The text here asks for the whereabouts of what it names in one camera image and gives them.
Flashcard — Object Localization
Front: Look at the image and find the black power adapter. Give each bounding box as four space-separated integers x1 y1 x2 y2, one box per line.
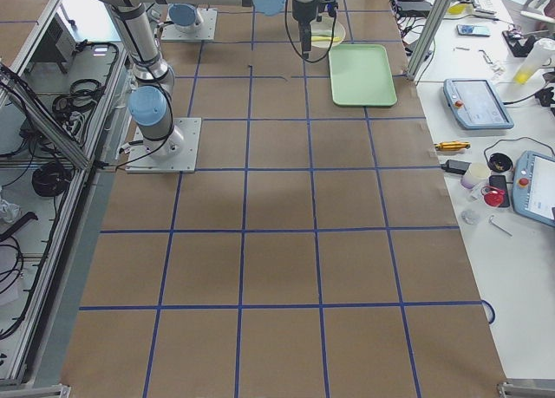
441 159 470 175

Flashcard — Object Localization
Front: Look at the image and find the black smartphone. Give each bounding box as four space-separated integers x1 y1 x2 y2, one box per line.
489 174 511 208

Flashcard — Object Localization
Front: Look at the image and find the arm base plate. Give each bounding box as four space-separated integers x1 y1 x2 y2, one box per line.
124 118 202 173
160 8 218 42

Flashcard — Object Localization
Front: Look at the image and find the coiled black cable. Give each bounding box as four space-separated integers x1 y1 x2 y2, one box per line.
31 160 73 199

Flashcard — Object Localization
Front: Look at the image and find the grey teach pendant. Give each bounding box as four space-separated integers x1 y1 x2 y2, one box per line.
442 78 514 130

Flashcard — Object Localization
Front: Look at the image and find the light green plastic tray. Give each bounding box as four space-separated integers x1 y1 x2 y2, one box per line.
329 43 397 108

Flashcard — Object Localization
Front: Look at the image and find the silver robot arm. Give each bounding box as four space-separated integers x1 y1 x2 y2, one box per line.
168 3 203 29
99 0 324 160

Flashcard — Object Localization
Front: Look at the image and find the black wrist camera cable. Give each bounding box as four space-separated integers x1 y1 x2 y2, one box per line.
284 0 339 63

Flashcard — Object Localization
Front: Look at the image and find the red round lid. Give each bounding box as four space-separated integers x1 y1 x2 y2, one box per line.
481 186 506 207

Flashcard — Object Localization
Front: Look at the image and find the black bowl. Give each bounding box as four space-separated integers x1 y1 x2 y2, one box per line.
487 153 513 173

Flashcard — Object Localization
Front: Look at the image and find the white plastic cup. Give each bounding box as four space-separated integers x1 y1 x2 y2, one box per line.
460 162 491 189

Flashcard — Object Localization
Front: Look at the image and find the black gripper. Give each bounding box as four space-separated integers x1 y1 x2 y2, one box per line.
292 0 319 55

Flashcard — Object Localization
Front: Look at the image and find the yellow handled tool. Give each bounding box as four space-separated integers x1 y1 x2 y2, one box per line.
434 140 471 152

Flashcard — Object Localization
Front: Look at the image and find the cream round plate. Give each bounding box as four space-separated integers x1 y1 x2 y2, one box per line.
310 19 346 49

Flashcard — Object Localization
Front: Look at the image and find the aluminium frame post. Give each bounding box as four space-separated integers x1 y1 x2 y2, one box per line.
406 0 452 80

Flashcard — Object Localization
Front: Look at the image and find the silver allen key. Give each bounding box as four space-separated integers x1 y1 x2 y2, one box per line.
488 215 513 238

